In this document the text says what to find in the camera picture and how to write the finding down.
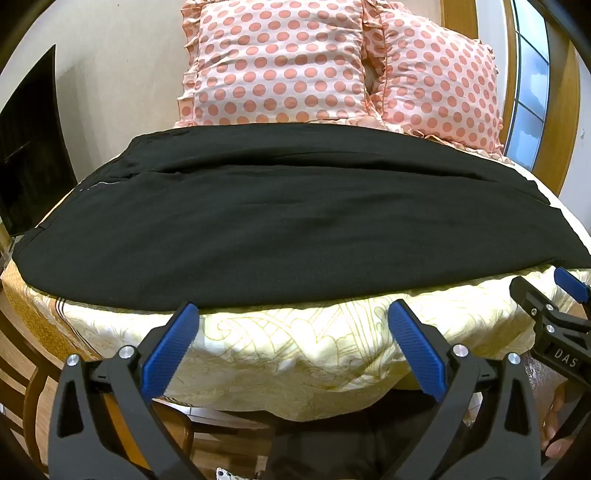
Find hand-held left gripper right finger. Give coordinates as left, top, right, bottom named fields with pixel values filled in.
left=382, top=299, right=544, bottom=480

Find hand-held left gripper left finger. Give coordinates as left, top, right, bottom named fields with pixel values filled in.
left=48, top=302, right=208, bottom=480

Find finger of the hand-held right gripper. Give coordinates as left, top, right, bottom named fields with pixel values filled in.
left=510, top=275, right=561, bottom=334
left=553, top=266, right=591, bottom=303

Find black pants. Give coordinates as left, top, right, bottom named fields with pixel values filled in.
left=11, top=122, right=591, bottom=311

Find person's right hand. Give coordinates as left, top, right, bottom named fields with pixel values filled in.
left=543, top=383, right=576, bottom=460

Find yellow patterned bedsheet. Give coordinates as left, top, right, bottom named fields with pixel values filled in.
left=0, top=152, right=591, bottom=423

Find wooden chair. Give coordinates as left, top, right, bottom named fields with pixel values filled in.
left=0, top=277, right=192, bottom=467

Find wooden framed window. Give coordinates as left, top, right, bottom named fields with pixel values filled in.
left=438, top=0, right=583, bottom=197

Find pink polka dot pillow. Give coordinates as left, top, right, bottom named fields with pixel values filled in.
left=362, top=0, right=511, bottom=162
left=173, top=0, right=389, bottom=131

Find dark flat screen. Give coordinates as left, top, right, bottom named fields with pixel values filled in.
left=0, top=44, right=77, bottom=237

